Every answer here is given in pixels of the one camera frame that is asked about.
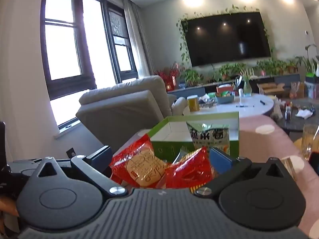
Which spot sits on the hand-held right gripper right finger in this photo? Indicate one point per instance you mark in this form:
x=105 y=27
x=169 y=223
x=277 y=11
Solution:
x=219 y=159

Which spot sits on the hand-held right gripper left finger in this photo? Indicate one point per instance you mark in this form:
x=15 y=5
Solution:
x=101 y=154

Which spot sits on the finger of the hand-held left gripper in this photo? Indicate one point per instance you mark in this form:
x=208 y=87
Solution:
x=70 y=153

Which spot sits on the green white snack packet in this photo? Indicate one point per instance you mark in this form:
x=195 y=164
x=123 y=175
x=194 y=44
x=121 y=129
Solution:
x=211 y=134

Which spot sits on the red biscuit snack packet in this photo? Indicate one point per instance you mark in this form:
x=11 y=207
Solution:
x=142 y=169
x=189 y=171

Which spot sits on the green cardboard box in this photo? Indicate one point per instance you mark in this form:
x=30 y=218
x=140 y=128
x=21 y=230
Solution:
x=162 y=149

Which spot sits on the person's left hand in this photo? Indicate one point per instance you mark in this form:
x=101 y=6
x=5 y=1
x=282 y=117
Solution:
x=8 y=205

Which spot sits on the beige sofa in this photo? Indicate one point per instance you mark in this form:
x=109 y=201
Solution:
x=119 y=109

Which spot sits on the pink polka-dot blanket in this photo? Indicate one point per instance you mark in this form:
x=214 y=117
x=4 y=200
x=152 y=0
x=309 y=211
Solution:
x=269 y=144

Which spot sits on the pile of dark wrappers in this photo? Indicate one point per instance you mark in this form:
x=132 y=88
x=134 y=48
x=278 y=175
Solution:
x=206 y=102

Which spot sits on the black pen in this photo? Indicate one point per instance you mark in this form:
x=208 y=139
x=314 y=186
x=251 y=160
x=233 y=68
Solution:
x=245 y=106

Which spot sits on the blue-grey plastic tray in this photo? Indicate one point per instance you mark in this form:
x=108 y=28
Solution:
x=225 y=100

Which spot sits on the yellow can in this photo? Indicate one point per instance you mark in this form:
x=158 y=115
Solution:
x=193 y=104

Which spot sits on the white round table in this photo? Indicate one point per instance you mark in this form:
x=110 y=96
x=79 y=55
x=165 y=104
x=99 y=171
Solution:
x=249 y=104

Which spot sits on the green lidded container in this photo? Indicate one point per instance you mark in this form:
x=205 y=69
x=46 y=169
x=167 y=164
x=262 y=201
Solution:
x=211 y=95

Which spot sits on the small white cup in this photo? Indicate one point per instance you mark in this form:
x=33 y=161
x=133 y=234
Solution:
x=241 y=92

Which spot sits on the red tissue box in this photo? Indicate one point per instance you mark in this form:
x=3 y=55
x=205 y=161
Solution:
x=224 y=89

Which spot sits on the grey television cabinet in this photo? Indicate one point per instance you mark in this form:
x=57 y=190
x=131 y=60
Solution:
x=194 y=89

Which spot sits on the clear plastic bag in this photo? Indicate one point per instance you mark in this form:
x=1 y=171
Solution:
x=276 y=112

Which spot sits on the glass vase with green stems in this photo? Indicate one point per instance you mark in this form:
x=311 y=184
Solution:
x=247 y=87

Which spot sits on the dark pen holder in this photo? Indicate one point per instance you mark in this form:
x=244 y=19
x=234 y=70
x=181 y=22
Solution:
x=238 y=83

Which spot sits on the yellow round side table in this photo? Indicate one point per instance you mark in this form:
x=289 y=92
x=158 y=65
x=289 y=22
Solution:
x=297 y=144

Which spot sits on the small brown bottle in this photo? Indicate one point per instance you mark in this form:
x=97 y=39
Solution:
x=287 y=113

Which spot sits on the open brown cardboard box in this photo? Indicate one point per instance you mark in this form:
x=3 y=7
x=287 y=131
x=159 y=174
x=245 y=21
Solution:
x=270 y=88

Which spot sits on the dark marble round table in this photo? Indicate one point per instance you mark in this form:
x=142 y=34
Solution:
x=299 y=123

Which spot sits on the row of potted plants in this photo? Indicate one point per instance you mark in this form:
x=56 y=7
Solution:
x=192 y=76

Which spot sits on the clear glass cup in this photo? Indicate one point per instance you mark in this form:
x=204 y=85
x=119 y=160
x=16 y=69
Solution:
x=309 y=142

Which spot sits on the white crumpled tissue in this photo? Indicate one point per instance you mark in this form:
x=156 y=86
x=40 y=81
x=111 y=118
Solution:
x=304 y=114

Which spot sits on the red flower decoration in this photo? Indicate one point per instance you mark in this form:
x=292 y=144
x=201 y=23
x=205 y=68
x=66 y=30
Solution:
x=172 y=73

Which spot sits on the plastic bag of fruit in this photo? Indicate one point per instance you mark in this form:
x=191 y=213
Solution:
x=294 y=90

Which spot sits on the dark-framed window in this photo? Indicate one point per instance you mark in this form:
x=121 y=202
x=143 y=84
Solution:
x=64 y=47

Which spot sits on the clear storage bin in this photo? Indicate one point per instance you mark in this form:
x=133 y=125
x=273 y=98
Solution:
x=311 y=90

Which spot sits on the white curtain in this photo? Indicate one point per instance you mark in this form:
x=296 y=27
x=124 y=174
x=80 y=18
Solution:
x=139 y=42

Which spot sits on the green and black box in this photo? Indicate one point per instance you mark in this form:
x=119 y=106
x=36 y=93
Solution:
x=311 y=77

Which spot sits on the tall plant in white planter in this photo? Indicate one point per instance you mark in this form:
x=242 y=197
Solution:
x=311 y=64

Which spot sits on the wall-mounted black television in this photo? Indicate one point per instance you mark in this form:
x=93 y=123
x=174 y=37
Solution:
x=224 y=37

